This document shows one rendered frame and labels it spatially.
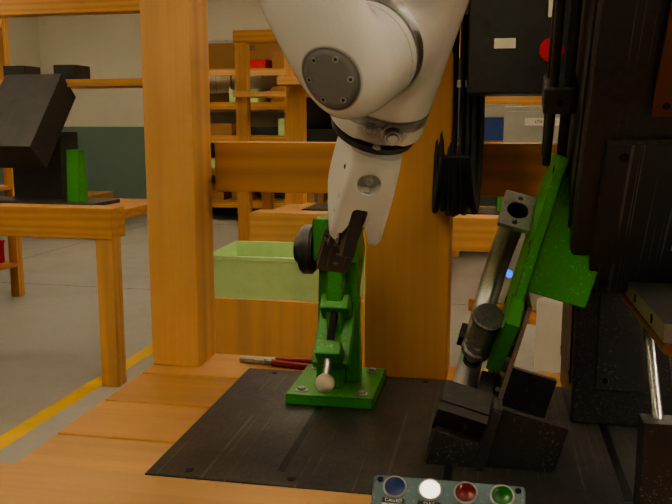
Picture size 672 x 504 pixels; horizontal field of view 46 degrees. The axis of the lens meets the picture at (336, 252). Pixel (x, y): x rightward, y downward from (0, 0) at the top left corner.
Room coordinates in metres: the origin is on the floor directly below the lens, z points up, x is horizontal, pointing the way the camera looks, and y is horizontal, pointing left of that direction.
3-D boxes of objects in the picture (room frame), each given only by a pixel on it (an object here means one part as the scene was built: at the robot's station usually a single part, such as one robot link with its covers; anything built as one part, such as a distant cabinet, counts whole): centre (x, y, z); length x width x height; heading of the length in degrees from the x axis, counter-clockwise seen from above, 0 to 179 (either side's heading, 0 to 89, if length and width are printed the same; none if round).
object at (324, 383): (1.10, 0.01, 0.96); 0.06 x 0.03 x 0.06; 169
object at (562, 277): (0.95, -0.27, 1.17); 0.13 x 0.12 x 0.20; 79
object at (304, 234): (1.20, 0.05, 1.12); 0.07 x 0.03 x 0.08; 169
